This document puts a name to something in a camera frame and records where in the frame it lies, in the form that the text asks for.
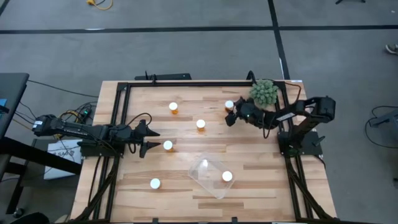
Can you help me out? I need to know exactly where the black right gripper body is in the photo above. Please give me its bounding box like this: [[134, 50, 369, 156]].
[[236, 98, 269, 128]]

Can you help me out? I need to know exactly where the black desk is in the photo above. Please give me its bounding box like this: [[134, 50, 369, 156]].
[[0, 72, 83, 215]]

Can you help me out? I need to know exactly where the right arm supply cable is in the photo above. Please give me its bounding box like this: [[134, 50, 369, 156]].
[[284, 80, 302, 105]]

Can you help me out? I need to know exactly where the green artificial plant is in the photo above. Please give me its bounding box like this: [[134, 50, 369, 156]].
[[249, 79, 279, 109]]

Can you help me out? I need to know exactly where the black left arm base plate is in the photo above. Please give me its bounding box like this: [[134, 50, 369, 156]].
[[80, 140, 125, 158]]

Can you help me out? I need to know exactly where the person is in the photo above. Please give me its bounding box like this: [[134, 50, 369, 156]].
[[11, 212, 50, 224]]

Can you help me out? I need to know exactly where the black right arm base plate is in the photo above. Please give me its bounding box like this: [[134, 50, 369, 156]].
[[277, 130, 323, 156]]

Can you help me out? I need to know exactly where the black looped floor cable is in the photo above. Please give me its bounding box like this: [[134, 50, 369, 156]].
[[364, 105, 398, 149]]

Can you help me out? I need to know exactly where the grey stand foot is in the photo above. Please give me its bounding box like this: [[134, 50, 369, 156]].
[[369, 108, 398, 128]]

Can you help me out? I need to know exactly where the white cardboard box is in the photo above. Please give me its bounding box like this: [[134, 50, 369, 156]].
[[43, 139, 83, 180]]

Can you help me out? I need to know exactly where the clear plastic basket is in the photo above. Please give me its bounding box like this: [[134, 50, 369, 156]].
[[187, 151, 236, 200]]

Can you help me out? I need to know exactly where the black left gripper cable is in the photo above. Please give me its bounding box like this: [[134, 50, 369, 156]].
[[126, 112, 153, 154]]

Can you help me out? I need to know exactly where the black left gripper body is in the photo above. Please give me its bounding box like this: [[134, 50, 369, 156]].
[[119, 119, 150, 158]]

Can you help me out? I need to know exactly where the yellow extension cable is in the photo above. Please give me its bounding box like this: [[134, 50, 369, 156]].
[[86, 0, 114, 11]]

